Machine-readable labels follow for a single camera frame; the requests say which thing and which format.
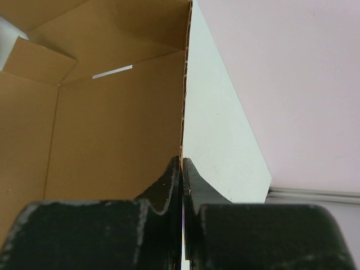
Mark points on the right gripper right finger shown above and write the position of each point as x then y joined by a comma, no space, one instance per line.
220,234

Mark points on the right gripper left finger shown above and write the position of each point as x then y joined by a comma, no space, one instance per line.
143,233

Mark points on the cardboard box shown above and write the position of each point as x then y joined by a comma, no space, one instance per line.
91,100

